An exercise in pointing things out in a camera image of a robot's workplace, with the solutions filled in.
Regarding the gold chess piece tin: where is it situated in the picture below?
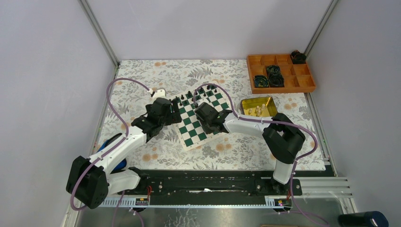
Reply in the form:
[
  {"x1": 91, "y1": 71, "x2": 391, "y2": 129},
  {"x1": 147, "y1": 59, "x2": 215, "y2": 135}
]
[{"x1": 240, "y1": 96, "x2": 278, "y2": 117}]

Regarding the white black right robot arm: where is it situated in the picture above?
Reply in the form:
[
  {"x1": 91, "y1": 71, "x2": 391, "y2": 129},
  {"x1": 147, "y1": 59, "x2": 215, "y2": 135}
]
[{"x1": 194, "y1": 102, "x2": 305, "y2": 195}]

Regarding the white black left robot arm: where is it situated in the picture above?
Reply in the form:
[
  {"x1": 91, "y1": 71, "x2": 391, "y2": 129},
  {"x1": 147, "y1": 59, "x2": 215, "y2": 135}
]
[{"x1": 66, "y1": 97, "x2": 182, "y2": 210}]

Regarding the green white chess board mat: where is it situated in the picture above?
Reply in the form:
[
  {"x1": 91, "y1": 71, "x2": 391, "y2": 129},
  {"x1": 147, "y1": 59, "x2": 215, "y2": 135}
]
[{"x1": 173, "y1": 86, "x2": 231, "y2": 150}]

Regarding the floral table mat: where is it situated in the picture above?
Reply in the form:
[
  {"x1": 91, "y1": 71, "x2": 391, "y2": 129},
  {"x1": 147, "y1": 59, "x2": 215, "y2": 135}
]
[{"x1": 94, "y1": 60, "x2": 325, "y2": 171}]

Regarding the black coil tray lower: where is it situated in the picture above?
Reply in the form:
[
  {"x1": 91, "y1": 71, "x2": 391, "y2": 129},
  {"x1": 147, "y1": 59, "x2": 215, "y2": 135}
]
[{"x1": 268, "y1": 74, "x2": 284, "y2": 87}]

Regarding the black coil tray upper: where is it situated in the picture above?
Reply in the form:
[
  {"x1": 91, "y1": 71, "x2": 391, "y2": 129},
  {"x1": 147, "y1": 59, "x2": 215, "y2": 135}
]
[{"x1": 266, "y1": 65, "x2": 281, "y2": 75}]

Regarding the wooden compartment tray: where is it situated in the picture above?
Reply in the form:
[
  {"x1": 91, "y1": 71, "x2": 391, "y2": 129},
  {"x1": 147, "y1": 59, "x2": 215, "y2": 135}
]
[{"x1": 246, "y1": 51, "x2": 316, "y2": 94}]

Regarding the black coil outside tray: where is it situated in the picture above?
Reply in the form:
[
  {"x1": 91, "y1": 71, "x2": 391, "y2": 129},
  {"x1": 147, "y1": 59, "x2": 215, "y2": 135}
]
[{"x1": 290, "y1": 50, "x2": 306, "y2": 64}]

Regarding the dark cylinder bottom right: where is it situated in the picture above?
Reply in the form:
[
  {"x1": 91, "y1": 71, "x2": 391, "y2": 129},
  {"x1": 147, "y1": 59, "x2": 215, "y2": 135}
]
[{"x1": 338, "y1": 211, "x2": 389, "y2": 227}]

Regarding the black mounting base rail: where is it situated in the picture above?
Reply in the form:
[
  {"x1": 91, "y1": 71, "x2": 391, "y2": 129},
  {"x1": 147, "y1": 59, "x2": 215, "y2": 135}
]
[{"x1": 125, "y1": 169, "x2": 303, "y2": 206}]

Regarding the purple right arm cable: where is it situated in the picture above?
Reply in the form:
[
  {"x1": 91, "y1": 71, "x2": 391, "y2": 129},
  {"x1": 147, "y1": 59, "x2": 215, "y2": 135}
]
[{"x1": 192, "y1": 83, "x2": 330, "y2": 226}]

